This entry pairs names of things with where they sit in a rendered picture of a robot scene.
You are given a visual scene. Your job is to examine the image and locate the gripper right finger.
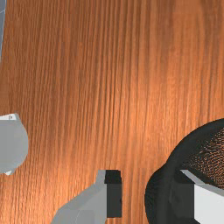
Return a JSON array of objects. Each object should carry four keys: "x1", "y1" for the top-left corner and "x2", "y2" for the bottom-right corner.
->
[{"x1": 170, "y1": 169, "x2": 224, "y2": 224}]

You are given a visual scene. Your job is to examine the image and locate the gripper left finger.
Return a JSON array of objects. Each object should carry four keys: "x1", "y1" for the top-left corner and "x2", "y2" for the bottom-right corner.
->
[{"x1": 51, "y1": 169, "x2": 123, "y2": 224}]

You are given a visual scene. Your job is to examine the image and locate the dark mesh basket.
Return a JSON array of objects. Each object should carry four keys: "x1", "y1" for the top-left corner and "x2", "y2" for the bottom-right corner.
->
[{"x1": 144, "y1": 117, "x2": 224, "y2": 224}]

